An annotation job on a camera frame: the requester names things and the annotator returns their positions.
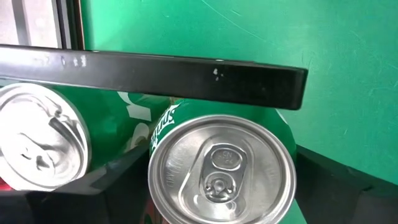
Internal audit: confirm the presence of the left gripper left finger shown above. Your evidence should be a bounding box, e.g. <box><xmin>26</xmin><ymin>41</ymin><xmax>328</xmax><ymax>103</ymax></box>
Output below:
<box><xmin>0</xmin><ymin>146</ymin><xmax>150</xmax><ymax>224</ymax></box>

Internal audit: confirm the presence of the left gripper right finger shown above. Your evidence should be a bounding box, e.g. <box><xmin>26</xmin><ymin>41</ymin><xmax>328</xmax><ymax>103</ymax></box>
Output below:
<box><xmin>294</xmin><ymin>144</ymin><xmax>398</xmax><ymax>224</ymax></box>

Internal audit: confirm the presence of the green Sprite can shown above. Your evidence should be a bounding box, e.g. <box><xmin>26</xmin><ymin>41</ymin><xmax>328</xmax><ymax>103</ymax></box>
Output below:
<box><xmin>0</xmin><ymin>82</ymin><xmax>171</xmax><ymax>191</ymax></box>
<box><xmin>147</xmin><ymin>98</ymin><xmax>298</xmax><ymax>224</ymax></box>

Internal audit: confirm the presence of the green table mat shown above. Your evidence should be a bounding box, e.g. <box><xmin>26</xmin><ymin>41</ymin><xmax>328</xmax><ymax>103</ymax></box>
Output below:
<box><xmin>81</xmin><ymin>0</ymin><xmax>398</xmax><ymax>224</ymax></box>

